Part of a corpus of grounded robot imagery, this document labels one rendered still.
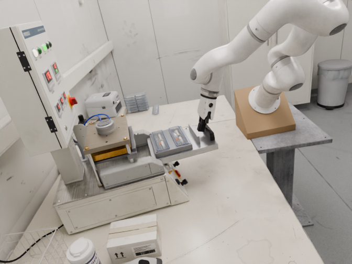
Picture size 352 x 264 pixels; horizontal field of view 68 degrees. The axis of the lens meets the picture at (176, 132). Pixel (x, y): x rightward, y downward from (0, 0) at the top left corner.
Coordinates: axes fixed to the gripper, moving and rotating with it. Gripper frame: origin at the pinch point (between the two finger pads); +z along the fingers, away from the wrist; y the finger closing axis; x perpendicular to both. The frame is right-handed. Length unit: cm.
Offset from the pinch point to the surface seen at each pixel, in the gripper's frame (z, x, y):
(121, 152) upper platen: 9.7, 36.2, -10.0
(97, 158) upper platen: 13.1, 45.4, -9.9
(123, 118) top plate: 2.4, 35.0, 9.6
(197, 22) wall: -46, -62, 230
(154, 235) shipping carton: 27, 24, -38
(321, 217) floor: 67, -112, 10
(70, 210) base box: 34, 54, -17
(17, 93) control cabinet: -13, 71, -16
